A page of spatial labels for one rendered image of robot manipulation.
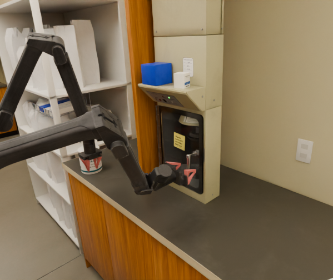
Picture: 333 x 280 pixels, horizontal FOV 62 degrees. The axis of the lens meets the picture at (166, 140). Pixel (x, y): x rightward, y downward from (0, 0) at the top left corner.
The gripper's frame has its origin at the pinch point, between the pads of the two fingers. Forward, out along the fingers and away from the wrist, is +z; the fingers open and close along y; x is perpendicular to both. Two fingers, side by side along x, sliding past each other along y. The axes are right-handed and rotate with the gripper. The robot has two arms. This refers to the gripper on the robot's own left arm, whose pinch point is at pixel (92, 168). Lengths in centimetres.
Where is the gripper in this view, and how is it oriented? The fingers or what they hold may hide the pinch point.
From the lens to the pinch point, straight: 147.3
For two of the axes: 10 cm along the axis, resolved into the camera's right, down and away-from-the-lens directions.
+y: 7.4, -2.7, 6.2
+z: 0.3, 9.3, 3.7
